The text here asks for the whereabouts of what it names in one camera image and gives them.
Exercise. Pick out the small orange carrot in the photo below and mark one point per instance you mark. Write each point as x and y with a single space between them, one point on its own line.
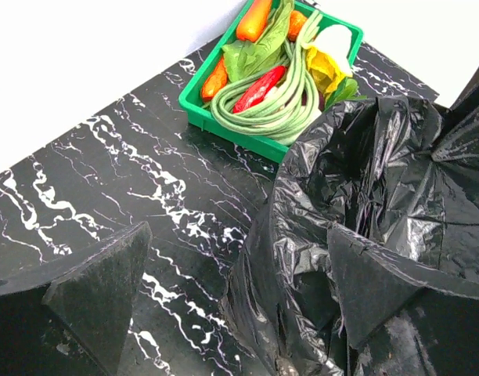
215 81

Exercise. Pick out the green long beans bundle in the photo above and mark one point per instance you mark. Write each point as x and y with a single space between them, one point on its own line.
288 108

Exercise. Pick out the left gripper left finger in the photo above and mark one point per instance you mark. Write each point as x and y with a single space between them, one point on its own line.
71 315

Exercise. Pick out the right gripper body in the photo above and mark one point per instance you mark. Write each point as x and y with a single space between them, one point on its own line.
459 138

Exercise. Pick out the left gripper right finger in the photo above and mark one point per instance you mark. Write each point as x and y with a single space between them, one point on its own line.
402 317

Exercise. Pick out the green plastic vegetable tray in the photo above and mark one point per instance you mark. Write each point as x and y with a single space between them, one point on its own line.
202 118

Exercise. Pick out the large orange carrot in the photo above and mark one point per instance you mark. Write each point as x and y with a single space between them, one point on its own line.
254 21

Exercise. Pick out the black trash bag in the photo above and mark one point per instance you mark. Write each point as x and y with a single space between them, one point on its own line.
366 166

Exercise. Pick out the red chili pepper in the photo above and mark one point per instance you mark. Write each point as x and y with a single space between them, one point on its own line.
257 92

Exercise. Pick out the yellow white cabbage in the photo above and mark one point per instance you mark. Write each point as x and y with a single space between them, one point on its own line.
326 58

